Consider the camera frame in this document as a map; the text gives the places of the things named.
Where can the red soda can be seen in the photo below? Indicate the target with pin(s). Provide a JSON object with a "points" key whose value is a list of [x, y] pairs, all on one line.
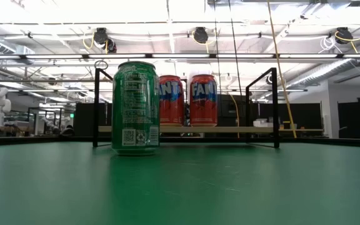
{"points": [[203, 103], [171, 103]]}

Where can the green soda can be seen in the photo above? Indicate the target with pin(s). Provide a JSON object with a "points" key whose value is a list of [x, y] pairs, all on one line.
{"points": [[135, 109]]}

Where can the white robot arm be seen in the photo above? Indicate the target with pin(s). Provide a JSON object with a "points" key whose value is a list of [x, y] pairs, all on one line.
{"points": [[52, 123]]}

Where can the black equipment box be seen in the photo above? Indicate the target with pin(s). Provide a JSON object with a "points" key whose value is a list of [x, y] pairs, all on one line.
{"points": [[230, 109]]}

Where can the black ceiling-hung device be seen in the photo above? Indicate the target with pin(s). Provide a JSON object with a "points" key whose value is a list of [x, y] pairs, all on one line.
{"points": [[343, 35], [200, 35], [100, 36]]}

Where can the white box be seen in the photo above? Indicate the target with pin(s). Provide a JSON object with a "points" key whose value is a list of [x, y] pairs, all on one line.
{"points": [[262, 123]]}

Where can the black partition panel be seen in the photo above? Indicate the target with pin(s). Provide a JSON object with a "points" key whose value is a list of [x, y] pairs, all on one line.
{"points": [[292, 115], [84, 118]]}

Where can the green table mat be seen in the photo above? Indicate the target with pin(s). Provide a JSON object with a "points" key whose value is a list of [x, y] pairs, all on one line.
{"points": [[105, 193]]}

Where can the wooden workbench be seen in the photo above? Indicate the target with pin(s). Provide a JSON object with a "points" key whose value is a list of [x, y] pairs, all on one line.
{"points": [[305, 130]]}

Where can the black cabinet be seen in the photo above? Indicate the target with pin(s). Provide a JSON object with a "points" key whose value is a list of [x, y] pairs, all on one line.
{"points": [[352, 118]]}

